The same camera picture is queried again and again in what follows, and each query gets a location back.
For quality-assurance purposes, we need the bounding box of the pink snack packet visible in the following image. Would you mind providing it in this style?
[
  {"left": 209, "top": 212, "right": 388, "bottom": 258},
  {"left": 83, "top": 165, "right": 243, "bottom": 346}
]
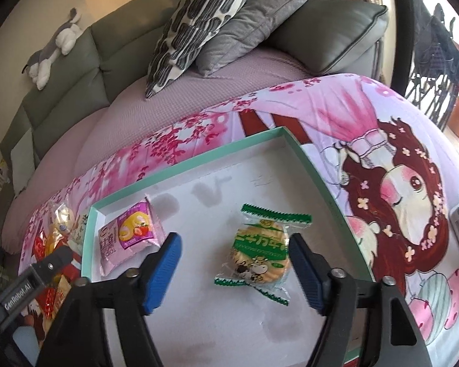
[{"left": 98, "top": 196, "right": 166, "bottom": 276}]

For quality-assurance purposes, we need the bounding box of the green cookie packet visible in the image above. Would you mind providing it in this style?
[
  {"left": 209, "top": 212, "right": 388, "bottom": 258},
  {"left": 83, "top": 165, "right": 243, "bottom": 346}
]
[{"left": 213, "top": 203, "right": 313, "bottom": 306}]

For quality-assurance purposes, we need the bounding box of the black and white patterned pillow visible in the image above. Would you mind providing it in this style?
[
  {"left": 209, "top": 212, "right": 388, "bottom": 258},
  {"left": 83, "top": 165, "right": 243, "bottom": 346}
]
[{"left": 144, "top": 0, "right": 249, "bottom": 98}]

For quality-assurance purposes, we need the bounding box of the grey pillow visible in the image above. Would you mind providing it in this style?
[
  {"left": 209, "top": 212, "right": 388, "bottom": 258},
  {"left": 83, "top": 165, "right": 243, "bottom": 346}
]
[{"left": 195, "top": 0, "right": 320, "bottom": 77}]

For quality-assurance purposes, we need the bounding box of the pink sofa cover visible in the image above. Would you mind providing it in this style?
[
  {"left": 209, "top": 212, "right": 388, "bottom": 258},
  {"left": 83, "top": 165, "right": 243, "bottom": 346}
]
[{"left": 2, "top": 51, "right": 310, "bottom": 253}]

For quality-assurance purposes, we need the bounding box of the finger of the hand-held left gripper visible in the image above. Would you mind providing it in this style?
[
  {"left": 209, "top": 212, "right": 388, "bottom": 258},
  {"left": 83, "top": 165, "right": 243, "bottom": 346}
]
[{"left": 32, "top": 245, "right": 74, "bottom": 287}]

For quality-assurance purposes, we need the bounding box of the clear cake packet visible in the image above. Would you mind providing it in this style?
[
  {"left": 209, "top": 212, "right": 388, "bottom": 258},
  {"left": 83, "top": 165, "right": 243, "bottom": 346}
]
[{"left": 49, "top": 202, "right": 80, "bottom": 238}]

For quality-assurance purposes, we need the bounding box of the grey green sofa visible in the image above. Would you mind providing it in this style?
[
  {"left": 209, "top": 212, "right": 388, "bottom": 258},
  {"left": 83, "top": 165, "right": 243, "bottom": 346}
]
[{"left": 0, "top": 0, "right": 391, "bottom": 184}]

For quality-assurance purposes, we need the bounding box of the white cushion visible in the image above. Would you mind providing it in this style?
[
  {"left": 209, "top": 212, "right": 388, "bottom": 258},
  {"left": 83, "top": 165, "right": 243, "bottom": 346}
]
[{"left": 13, "top": 128, "right": 37, "bottom": 194}]

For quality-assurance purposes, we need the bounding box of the black folding rack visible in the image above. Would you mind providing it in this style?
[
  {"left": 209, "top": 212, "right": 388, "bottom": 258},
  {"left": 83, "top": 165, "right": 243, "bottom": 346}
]
[{"left": 405, "top": 4, "right": 459, "bottom": 131}]

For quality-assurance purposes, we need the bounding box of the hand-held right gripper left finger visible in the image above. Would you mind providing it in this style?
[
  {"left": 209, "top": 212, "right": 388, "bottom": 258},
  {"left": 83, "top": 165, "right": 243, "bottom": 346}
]
[{"left": 36, "top": 232, "right": 183, "bottom": 367}]

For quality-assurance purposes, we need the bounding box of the teal rimmed white box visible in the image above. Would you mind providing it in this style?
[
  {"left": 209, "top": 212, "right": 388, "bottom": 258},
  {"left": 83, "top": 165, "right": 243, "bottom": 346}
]
[{"left": 80, "top": 126, "right": 375, "bottom": 367}]

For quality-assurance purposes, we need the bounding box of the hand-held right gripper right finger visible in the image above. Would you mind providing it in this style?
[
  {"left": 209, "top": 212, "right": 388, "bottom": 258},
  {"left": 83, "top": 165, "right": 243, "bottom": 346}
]
[{"left": 289, "top": 233, "right": 433, "bottom": 367}]

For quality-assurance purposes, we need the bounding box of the pink printed blanket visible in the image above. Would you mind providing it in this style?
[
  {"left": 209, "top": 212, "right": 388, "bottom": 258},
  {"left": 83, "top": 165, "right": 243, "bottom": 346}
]
[{"left": 18, "top": 72, "right": 459, "bottom": 367}]

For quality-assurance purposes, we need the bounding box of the grey and white plush toy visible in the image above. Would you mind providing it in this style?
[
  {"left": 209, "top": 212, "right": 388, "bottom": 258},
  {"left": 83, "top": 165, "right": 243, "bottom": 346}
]
[{"left": 22, "top": 8, "right": 83, "bottom": 90}]

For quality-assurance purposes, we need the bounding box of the orange red snack packet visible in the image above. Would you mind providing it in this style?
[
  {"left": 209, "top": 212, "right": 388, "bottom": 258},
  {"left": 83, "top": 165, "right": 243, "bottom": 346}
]
[{"left": 36, "top": 275, "right": 71, "bottom": 322}]

